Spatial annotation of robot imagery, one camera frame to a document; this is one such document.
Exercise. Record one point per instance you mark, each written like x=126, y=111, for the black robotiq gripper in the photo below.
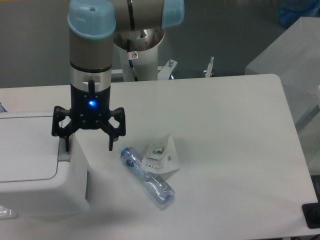
x=90, y=108

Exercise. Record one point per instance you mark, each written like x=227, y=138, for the white trash can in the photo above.
x=32, y=181

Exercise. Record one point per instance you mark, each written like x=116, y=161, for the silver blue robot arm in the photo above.
x=92, y=26

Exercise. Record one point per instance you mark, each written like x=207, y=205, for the grey trash can push button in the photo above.
x=64, y=150

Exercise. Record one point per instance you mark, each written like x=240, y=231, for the white plastic wrapper packet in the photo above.
x=161, y=156

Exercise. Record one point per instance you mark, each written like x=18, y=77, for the blue patterned object at edge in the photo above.
x=2, y=109

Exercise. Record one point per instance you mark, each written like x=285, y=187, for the clear plastic water bottle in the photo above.
x=153, y=183

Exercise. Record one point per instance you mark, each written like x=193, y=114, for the clear plastic bag corner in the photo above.
x=6, y=213

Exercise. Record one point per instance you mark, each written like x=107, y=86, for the silver clamp bolt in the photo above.
x=208, y=72

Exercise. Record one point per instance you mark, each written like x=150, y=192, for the blue bag in background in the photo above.
x=291, y=10

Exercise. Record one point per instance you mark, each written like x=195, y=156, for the black device at table edge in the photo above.
x=311, y=212

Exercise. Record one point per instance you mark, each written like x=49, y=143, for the white mounting bracket frame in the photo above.
x=164, y=72

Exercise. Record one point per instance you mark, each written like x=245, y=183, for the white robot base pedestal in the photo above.
x=138, y=51

